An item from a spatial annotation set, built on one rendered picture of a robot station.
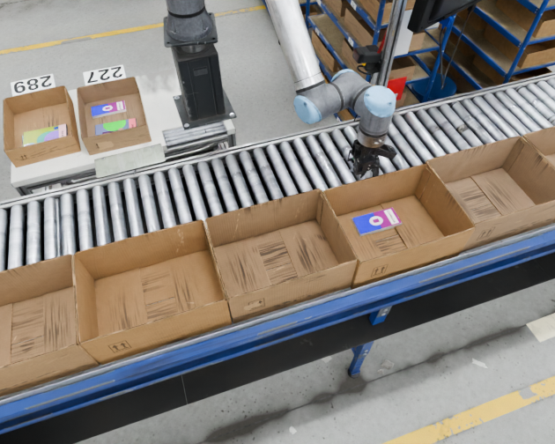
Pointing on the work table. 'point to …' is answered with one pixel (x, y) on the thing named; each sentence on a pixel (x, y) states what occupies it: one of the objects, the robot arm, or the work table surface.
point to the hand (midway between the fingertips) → (366, 180)
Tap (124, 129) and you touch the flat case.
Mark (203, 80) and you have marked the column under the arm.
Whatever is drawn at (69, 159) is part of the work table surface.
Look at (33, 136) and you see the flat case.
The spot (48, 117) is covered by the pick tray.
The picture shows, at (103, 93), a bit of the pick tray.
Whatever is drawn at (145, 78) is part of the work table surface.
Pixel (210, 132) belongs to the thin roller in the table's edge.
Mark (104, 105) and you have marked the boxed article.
